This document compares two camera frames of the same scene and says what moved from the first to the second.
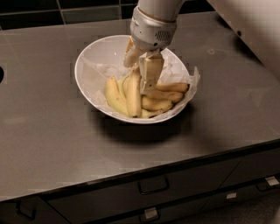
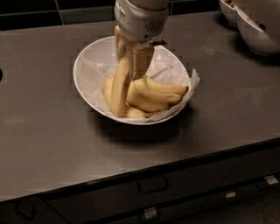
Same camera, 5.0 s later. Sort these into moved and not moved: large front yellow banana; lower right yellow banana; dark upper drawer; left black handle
Moved: large front yellow banana
Not moved: dark upper drawer; left black handle; lower right yellow banana
